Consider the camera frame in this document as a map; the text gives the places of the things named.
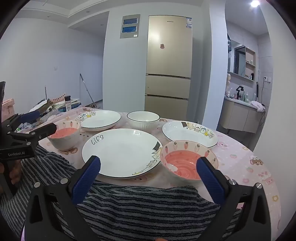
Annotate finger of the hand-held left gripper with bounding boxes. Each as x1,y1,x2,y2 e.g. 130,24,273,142
10,123,57,145
2,111,41,132

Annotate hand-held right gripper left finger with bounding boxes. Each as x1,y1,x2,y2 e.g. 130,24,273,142
24,156,102,241

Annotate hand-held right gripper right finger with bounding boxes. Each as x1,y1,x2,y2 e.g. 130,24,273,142
196,156,272,241

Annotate pink carrot print bowl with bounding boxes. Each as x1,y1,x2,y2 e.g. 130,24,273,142
47,120,81,151

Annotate pink strawberry print bowl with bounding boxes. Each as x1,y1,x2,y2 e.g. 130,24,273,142
160,140,219,181

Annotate large white plate with lettering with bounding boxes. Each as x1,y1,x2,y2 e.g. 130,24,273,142
82,128,163,179

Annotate white plate with cartoon rim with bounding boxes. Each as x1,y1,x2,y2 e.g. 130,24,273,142
162,121,218,148
75,110,122,132

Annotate white ribbed bowl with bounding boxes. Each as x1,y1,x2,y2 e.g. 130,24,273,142
126,111,160,130

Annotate person's left hand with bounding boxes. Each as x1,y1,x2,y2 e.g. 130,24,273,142
9,160,23,185

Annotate pink box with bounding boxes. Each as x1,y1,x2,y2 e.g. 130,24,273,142
2,99,15,116

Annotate blue box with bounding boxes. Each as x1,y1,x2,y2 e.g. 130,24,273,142
58,103,82,113

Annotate white flat box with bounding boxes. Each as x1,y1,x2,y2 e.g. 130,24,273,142
53,98,80,107

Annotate pink cartoon tablecloth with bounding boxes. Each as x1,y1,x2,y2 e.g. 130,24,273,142
21,107,281,232

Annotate mop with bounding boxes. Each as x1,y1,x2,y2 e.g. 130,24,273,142
80,74,95,108

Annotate person's grey striped clothing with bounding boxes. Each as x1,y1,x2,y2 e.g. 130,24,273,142
0,145,242,241

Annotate beige vanity cabinet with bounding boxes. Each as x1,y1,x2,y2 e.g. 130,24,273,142
218,96,263,134

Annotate pink towel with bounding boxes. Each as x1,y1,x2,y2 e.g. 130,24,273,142
250,100,266,113

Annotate mirror cabinet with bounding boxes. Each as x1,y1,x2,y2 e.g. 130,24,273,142
228,39,256,80

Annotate gold fridge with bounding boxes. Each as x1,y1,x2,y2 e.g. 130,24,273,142
144,15,193,121

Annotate black cable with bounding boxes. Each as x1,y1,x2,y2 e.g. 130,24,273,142
258,81,267,127

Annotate grey wall panel blue screens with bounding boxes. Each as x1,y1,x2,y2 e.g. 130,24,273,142
120,14,141,39

